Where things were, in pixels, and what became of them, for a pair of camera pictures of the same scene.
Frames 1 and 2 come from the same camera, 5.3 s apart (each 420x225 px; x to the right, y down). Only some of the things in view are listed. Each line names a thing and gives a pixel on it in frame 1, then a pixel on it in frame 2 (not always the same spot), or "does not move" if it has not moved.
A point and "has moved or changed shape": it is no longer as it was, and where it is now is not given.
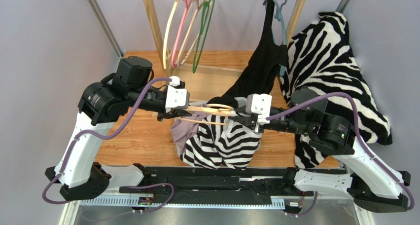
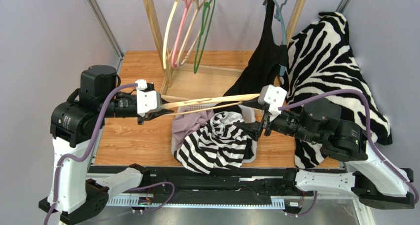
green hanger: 210,13 does not move
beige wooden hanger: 209,110 -> 228,99
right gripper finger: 248,120 -> 255,128
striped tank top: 213,141 has moved or changed shape
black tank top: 264,66 does not move
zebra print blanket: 320,56 does not move
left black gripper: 173,113 -> 151,115
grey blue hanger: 280,16 does not move
